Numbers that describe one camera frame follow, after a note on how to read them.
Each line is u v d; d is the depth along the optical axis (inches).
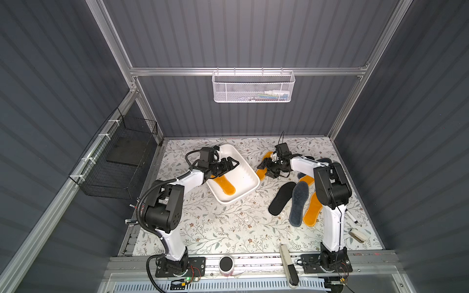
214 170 31.7
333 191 22.2
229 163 33.2
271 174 37.0
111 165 28.9
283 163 31.2
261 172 39.9
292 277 26.3
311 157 43.7
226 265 27.4
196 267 28.4
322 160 43.1
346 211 34.2
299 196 36.9
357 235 31.0
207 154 29.6
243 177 39.3
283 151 33.5
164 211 19.2
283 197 37.2
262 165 36.7
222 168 33.3
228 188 37.9
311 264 29.0
